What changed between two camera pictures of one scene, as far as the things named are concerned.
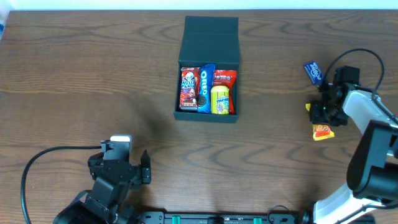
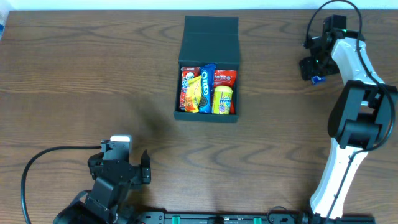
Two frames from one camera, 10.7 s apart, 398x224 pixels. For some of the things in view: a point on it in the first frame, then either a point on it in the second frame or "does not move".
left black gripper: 123,169 does not move
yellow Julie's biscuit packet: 320,132 to 194,94
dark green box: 208,40 does not move
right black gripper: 321,110 to 314,69
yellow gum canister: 219,100 does not move
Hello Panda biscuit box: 189,89 does not move
